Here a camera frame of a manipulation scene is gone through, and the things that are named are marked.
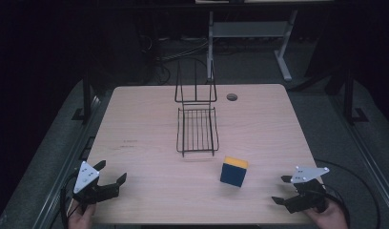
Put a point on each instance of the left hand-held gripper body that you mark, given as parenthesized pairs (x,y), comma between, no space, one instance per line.
(85,178)

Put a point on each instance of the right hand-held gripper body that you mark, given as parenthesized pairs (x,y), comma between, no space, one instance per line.
(308,173)

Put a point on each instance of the person's left hand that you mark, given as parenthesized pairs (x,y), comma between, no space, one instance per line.
(81,218)

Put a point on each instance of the person's right hand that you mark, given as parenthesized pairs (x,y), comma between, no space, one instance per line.
(331,219)

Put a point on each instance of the blue sponge block yellow top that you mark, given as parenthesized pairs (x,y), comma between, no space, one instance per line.
(234,174)

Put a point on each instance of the black metal stand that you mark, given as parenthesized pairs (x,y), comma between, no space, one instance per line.
(86,95)
(349,95)

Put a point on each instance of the aluminium rail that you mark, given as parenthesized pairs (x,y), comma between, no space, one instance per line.
(373,170)
(66,170)

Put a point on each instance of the grey metal desk frame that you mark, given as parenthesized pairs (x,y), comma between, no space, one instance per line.
(246,29)

